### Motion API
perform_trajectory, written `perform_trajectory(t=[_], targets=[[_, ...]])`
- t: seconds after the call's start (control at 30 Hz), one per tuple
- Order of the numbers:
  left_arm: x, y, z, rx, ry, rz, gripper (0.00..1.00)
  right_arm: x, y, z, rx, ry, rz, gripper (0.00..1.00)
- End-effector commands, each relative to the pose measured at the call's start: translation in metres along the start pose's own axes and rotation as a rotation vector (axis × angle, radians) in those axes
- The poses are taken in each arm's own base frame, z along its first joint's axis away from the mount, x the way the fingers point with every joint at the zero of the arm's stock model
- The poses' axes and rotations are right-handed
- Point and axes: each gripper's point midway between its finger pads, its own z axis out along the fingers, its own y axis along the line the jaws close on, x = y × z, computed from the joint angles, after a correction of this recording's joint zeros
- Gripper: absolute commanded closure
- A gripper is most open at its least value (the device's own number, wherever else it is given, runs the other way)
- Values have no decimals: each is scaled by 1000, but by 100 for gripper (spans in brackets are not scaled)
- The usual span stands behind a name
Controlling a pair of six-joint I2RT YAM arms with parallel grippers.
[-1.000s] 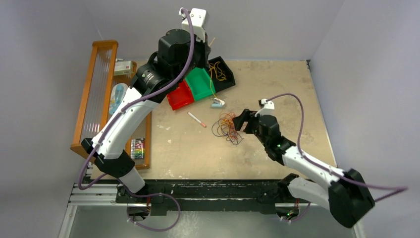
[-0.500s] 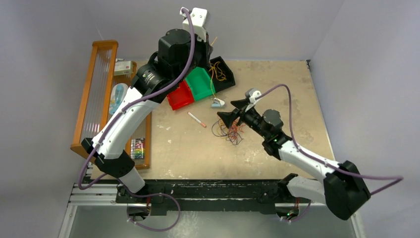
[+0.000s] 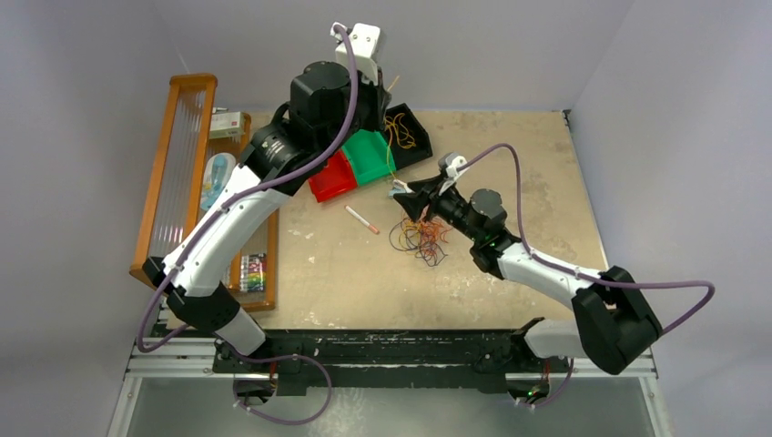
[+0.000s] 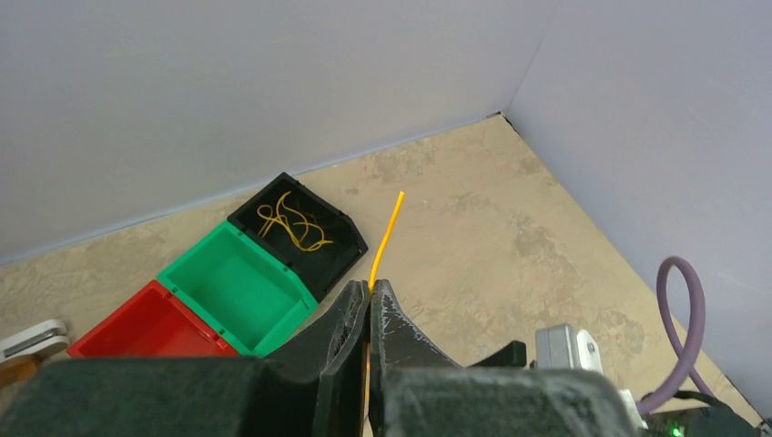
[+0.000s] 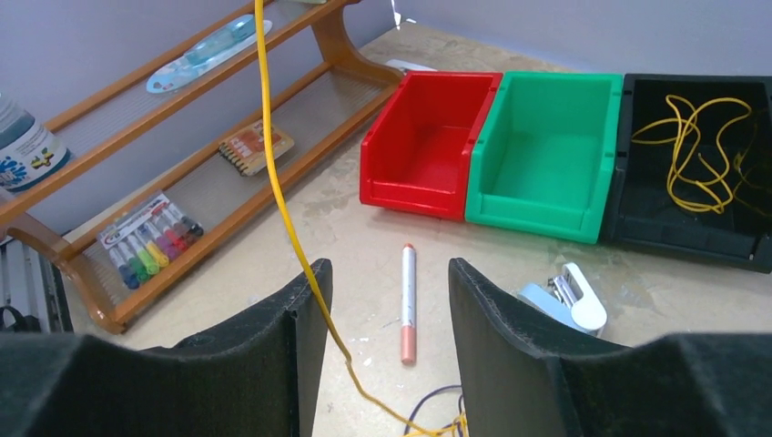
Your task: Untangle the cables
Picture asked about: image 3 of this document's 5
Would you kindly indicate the silver marker pink cap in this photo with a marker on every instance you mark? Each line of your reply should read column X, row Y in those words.
column 364, row 222

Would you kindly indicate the green plastic bin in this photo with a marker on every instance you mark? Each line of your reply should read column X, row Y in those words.
column 369, row 156

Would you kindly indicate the blue packaged item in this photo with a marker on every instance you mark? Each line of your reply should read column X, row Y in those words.
column 216, row 176

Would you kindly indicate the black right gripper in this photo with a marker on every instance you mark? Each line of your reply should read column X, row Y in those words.
column 415, row 203

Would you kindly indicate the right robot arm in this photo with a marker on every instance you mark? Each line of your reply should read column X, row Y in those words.
column 613, row 323

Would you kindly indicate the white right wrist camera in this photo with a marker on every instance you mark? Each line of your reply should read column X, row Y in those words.
column 451, row 165

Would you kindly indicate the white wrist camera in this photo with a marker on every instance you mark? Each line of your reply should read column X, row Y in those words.
column 451, row 165
column 366, row 43

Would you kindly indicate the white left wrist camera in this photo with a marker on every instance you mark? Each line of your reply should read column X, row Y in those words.
column 366, row 43

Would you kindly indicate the coloured marker set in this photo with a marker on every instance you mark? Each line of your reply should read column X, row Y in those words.
column 252, row 273

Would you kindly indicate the wooden rack frame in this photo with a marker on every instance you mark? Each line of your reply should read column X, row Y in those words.
column 171, row 208

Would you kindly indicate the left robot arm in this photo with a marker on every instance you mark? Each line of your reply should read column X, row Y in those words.
column 268, row 174

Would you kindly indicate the black plastic bin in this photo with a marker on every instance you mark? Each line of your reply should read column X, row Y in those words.
column 406, row 137

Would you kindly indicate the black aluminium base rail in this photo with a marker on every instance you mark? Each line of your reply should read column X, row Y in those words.
column 292, row 361

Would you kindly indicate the small white red box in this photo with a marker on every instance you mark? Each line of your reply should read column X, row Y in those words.
column 227, row 124

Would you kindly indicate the white stapler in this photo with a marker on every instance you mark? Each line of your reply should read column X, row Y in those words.
column 399, row 187

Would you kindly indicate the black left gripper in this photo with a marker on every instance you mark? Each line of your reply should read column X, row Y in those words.
column 380, row 103

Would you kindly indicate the red plastic bin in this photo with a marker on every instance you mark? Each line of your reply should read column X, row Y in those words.
column 335, row 179

